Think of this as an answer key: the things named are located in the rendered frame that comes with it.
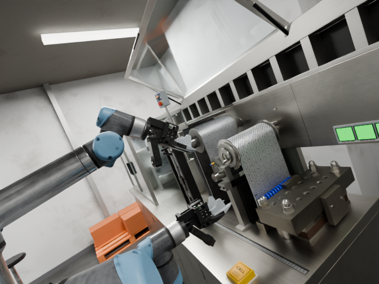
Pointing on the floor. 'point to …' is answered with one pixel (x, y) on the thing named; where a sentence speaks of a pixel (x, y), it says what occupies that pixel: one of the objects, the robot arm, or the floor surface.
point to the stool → (14, 265)
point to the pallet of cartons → (120, 220)
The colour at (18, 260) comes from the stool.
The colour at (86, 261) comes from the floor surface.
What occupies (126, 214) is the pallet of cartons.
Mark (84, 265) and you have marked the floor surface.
